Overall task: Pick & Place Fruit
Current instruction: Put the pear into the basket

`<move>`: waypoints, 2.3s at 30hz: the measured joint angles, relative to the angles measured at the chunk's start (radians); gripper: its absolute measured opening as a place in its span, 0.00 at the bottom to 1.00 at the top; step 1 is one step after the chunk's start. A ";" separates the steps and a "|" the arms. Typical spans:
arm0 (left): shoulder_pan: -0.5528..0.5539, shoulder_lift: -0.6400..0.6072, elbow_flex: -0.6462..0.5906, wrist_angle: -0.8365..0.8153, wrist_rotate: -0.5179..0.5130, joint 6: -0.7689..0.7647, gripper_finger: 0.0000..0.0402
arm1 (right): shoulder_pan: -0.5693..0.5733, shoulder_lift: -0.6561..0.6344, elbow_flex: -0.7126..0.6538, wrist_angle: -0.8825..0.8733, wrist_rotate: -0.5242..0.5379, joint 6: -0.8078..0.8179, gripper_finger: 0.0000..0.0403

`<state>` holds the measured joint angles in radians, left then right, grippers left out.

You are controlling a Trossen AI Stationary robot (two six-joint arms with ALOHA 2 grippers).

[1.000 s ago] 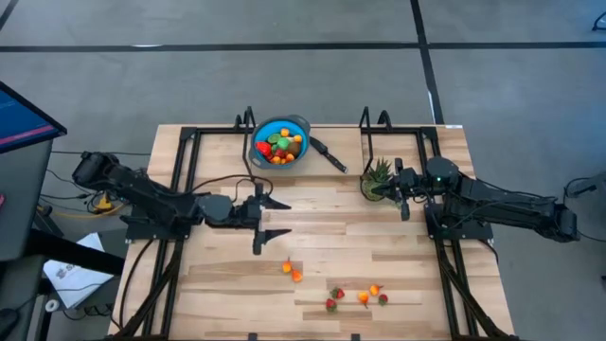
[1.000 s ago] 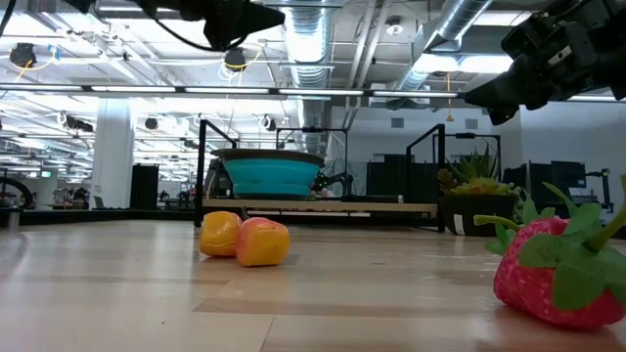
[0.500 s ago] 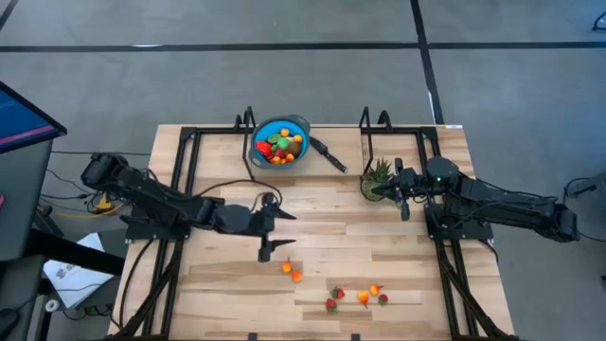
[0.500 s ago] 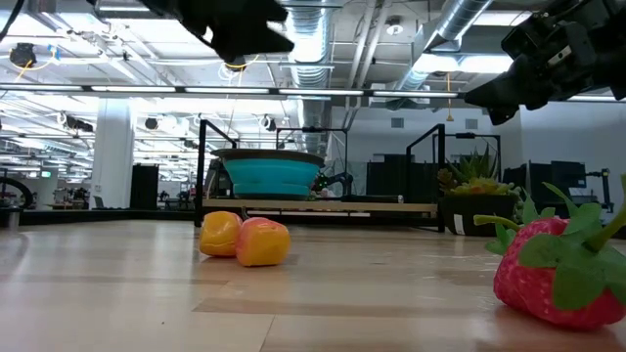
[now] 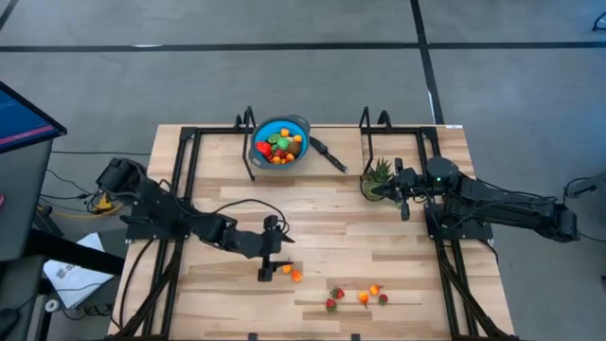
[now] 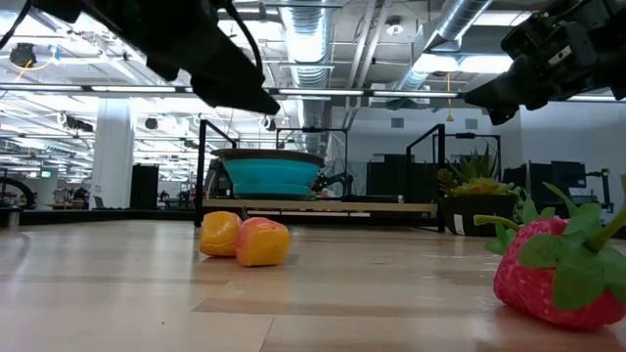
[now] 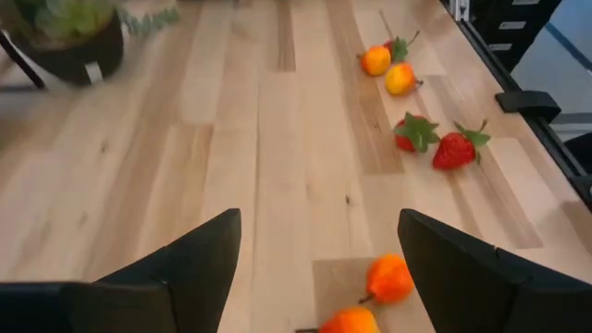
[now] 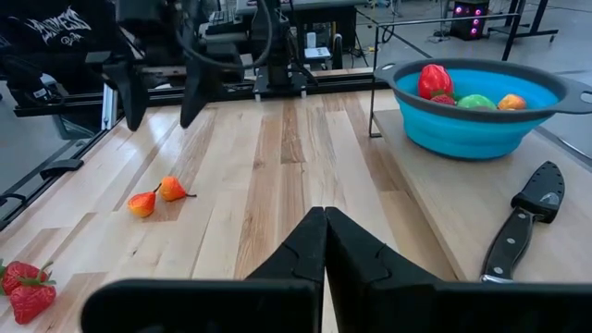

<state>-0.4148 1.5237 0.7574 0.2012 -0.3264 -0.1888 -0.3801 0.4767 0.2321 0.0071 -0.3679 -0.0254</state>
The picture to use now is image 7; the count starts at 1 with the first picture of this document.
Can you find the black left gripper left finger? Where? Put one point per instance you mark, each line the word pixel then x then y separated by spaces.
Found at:
pixel 199 268

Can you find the black table edge clamp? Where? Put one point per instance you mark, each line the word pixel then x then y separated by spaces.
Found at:
pixel 527 105

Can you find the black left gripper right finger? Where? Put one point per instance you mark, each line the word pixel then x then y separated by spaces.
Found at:
pixel 453 273

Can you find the black drawer cabinet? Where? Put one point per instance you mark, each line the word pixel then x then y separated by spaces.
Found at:
pixel 513 28

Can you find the black metal table frame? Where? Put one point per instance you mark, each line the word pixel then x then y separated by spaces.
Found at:
pixel 546 139

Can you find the black tube stand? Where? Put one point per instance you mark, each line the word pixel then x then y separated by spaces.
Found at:
pixel 23 60

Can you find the silver aluminium bracket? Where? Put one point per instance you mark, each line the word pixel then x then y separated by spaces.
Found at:
pixel 458 9

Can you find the red toy strawberry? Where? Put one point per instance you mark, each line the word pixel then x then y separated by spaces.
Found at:
pixel 398 48
pixel 416 134
pixel 455 150

